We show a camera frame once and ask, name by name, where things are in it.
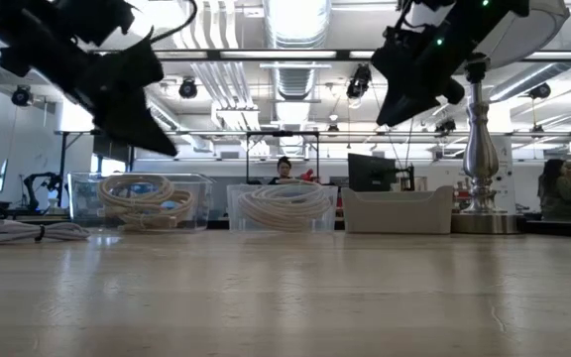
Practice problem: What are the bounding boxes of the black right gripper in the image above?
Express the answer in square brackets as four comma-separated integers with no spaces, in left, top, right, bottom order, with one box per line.
[372,24,465,128]

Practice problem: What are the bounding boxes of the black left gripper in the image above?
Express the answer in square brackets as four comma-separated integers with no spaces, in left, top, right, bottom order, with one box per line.
[0,32,178,158]

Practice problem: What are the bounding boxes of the beige braided cable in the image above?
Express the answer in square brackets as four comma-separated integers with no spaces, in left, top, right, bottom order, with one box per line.
[97,174,196,232]
[237,178,334,233]

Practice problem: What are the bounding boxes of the black computer monitor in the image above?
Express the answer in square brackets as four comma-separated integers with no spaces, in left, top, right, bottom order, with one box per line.
[347,152,415,193]

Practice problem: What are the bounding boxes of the beige opaque plastic bin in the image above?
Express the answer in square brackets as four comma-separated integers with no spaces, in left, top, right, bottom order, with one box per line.
[340,185,455,235]

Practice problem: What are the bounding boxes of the clear transparent plastic bin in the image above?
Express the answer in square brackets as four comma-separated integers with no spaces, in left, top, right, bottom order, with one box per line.
[66,172,215,233]

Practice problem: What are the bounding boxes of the person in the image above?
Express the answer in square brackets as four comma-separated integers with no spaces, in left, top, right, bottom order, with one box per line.
[268,155,296,185]
[536,158,571,223]

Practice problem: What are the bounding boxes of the frosted translucent plastic bin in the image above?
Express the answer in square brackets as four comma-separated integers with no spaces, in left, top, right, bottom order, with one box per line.
[225,183,340,234]

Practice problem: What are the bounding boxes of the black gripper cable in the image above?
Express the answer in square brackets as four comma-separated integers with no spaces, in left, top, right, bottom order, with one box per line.
[147,0,199,45]

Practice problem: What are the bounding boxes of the white bundled cable black tie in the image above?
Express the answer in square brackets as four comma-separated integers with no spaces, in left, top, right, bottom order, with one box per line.
[0,218,92,247]

